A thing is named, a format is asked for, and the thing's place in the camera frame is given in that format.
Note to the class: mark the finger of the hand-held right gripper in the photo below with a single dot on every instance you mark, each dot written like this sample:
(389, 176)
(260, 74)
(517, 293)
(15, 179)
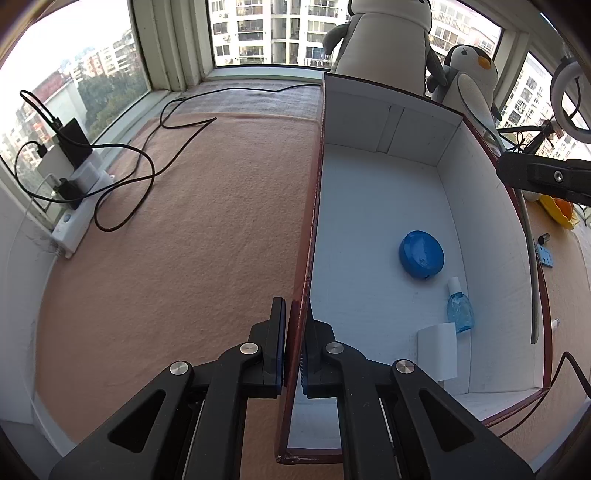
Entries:
(545, 177)

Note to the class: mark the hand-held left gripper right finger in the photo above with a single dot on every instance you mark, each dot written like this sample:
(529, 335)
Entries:
(304, 378)

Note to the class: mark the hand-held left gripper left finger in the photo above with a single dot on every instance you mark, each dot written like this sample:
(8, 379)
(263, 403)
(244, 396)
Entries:
(278, 369)

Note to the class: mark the black cylinder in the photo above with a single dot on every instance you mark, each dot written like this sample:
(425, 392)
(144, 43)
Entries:
(543, 238)

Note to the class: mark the blue phone stand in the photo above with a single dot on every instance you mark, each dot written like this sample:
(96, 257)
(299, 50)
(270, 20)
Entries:
(545, 256)

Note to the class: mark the white charger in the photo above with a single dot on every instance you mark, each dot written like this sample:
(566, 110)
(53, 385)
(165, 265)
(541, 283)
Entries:
(438, 350)

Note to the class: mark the blue round case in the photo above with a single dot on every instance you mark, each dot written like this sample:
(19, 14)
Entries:
(420, 254)

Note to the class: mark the blue eye drop bottle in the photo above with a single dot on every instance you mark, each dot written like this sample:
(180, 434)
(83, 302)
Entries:
(460, 314)

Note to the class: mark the red-brown cardboard box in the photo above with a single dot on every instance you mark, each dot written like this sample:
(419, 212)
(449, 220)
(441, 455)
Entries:
(369, 207)

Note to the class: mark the yellow fruit bowl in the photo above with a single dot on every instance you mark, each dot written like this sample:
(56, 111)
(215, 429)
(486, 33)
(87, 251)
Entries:
(551, 205)

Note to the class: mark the orange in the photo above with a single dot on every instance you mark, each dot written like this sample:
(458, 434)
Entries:
(565, 205)

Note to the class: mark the black and red tripod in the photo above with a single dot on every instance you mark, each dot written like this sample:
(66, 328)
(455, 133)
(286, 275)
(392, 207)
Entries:
(542, 136)

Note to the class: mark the small penguin plush toy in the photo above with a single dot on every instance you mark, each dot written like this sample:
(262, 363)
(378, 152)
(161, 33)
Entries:
(466, 78)

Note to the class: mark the large penguin plush toy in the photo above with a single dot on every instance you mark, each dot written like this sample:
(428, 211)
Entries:
(388, 46)

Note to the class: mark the white power strip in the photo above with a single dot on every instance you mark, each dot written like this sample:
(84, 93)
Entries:
(69, 230)

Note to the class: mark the white plug adapter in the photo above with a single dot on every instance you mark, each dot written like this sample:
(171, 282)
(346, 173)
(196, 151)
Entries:
(87, 173)

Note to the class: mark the black plug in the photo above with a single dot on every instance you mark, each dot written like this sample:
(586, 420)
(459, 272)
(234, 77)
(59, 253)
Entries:
(64, 189)

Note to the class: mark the white flat adapter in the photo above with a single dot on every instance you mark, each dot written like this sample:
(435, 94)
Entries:
(53, 161)

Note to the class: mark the white window frame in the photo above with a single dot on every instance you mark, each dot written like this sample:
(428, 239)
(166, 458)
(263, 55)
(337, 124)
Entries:
(171, 46)

